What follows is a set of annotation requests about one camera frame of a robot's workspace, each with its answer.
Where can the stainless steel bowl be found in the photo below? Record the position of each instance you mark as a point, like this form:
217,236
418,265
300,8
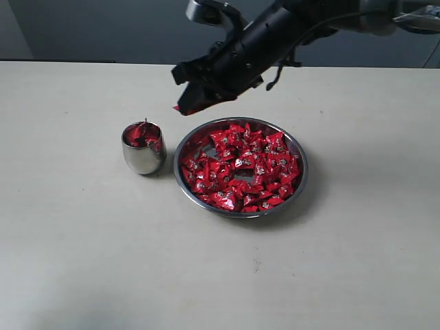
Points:
196,201

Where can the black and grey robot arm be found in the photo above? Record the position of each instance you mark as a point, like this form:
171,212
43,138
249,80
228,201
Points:
380,18

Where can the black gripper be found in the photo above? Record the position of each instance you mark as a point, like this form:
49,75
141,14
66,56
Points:
237,67

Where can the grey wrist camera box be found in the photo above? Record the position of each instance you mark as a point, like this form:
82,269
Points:
216,14

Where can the stainless steel cup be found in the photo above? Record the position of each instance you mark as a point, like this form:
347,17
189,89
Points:
149,159

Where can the pile of red wrapped candies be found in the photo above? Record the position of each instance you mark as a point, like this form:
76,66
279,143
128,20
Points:
261,172

